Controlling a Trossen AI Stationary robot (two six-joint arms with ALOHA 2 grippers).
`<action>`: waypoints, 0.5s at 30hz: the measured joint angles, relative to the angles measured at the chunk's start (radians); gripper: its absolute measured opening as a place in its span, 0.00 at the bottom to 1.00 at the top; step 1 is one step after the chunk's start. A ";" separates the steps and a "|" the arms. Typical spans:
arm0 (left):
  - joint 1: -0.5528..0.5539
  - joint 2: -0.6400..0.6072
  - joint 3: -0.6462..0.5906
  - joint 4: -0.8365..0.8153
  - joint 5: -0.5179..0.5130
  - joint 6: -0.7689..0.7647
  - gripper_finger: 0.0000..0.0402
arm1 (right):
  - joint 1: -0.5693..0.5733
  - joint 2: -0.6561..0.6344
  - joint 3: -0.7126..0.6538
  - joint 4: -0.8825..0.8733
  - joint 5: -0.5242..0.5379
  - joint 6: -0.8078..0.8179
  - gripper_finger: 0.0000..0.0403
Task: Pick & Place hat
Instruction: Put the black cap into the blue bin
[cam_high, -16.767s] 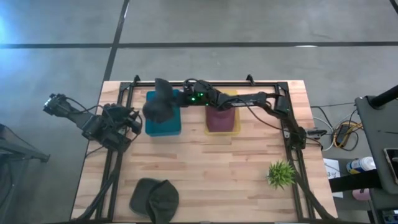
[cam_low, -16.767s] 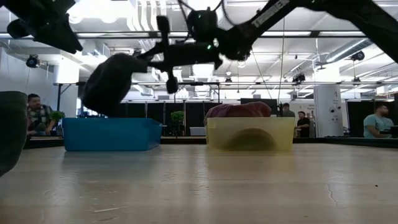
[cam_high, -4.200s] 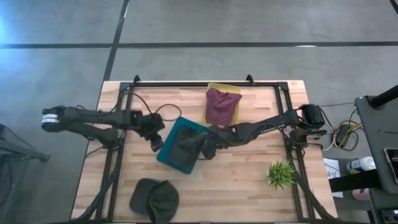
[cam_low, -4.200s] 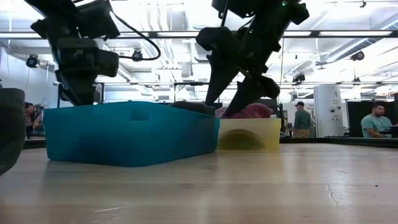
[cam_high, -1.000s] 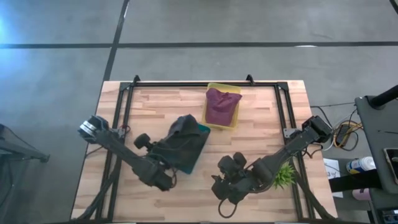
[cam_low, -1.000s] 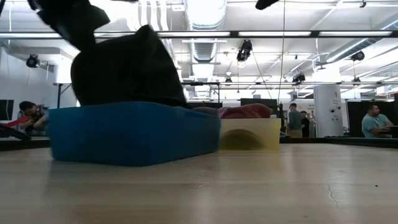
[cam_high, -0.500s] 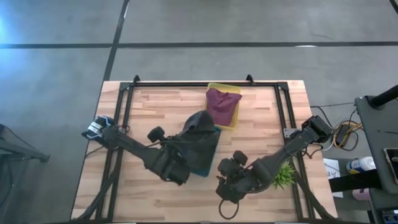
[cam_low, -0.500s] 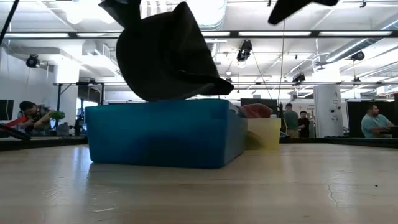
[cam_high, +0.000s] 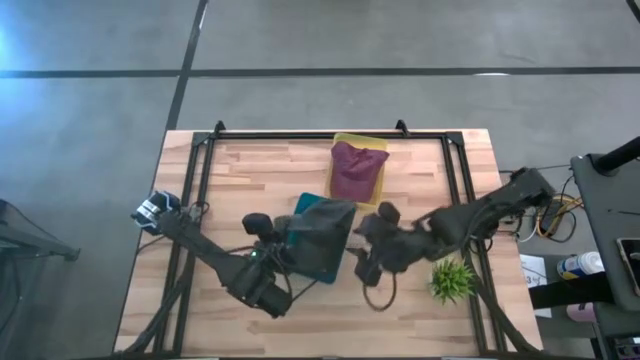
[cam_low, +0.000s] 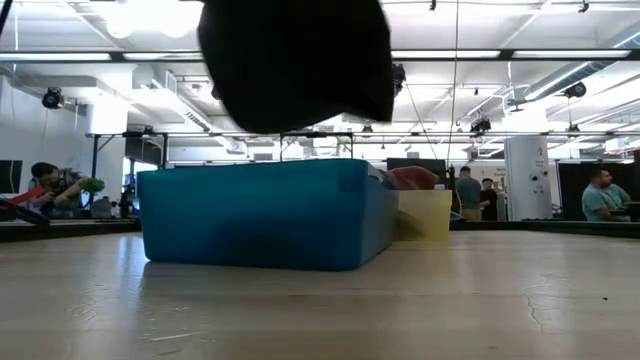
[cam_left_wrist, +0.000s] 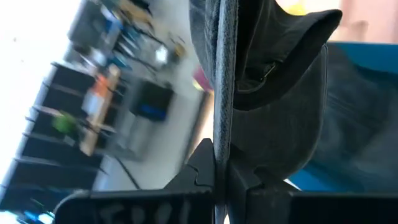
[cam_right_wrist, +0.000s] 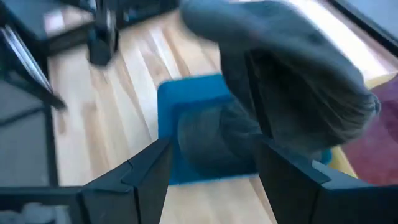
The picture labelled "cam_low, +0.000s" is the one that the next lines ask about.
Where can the teal plastic bin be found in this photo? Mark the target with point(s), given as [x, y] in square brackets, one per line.
[260, 215]

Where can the black monitor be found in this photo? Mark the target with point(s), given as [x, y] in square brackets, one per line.
[10, 176]

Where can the black partition panel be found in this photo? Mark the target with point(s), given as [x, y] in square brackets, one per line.
[570, 185]

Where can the black cap with grey brim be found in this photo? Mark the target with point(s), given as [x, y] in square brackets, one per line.
[295, 65]

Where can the green background potted plant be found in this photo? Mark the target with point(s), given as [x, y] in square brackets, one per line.
[92, 185]

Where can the maroon cap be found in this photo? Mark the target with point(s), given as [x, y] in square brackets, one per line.
[412, 177]

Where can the person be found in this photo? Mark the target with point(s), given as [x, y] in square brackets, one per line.
[488, 200]
[605, 200]
[469, 192]
[50, 182]

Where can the yellow plastic bin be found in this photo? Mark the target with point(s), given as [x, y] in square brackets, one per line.
[425, 215]

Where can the red and black equipment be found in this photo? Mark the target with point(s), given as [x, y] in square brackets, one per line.
[20, 209]

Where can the white pillar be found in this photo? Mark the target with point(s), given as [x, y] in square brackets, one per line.
[529, 180]

